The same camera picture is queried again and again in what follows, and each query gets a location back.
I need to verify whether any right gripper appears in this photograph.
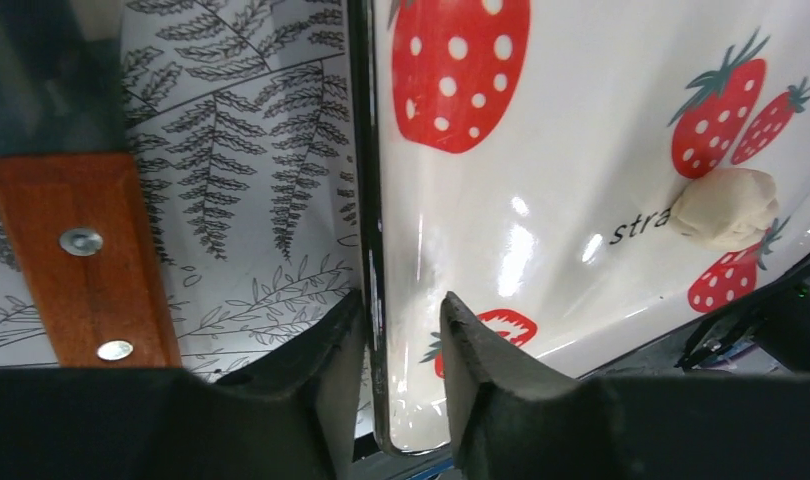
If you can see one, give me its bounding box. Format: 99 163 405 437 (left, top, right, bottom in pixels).
675 263 810 373

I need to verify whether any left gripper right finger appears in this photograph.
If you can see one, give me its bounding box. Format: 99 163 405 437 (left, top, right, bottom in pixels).
440 293 810 479

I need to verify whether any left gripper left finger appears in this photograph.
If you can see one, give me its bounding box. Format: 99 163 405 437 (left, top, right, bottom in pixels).
0 291 365 479

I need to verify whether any white dough ball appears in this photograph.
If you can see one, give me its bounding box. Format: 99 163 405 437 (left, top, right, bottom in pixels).
669 168 780 252

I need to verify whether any strawberry print tray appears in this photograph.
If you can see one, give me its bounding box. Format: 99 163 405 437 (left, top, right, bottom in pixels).
347 1 810 456

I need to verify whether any floral tablecloth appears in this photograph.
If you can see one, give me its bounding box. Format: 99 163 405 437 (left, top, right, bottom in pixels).
0 1 356 381

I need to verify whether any scraper with wooden handle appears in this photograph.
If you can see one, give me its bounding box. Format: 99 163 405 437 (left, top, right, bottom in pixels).
0 1 181 367

